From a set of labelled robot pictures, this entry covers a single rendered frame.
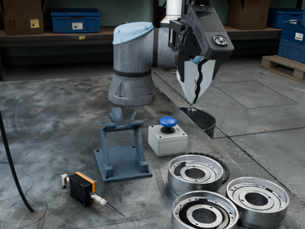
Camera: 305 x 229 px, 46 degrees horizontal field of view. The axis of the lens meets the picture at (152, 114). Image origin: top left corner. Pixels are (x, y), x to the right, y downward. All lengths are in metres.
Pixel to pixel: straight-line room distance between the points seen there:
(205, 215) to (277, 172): 1.84
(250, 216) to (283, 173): 1.84
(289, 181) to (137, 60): 1.55
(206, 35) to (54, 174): 0.40
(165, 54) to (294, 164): 1.70
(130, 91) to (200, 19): 0.50
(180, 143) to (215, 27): 0.30
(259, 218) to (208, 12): 0.35
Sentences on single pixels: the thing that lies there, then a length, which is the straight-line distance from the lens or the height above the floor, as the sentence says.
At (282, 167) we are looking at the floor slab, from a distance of 2.52.
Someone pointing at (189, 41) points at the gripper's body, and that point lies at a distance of 0.65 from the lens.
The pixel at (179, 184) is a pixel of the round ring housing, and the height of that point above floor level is 0.83.
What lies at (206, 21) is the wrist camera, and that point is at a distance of 0.63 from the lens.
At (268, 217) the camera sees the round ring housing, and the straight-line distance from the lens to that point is 0.63.
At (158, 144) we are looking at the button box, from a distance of 0.80.
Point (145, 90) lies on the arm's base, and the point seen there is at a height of 0.85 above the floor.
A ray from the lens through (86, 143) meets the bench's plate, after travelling 0.87.
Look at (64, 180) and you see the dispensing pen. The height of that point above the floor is 0.82.
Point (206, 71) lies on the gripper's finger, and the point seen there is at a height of 1.02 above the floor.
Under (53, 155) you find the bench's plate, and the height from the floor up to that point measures 0.80.
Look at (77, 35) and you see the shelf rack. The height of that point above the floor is 0.45.
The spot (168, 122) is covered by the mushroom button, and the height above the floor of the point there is 0.87.
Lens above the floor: 1.20
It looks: 23 degrees down
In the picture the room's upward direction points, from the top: 2 degrees clockwise
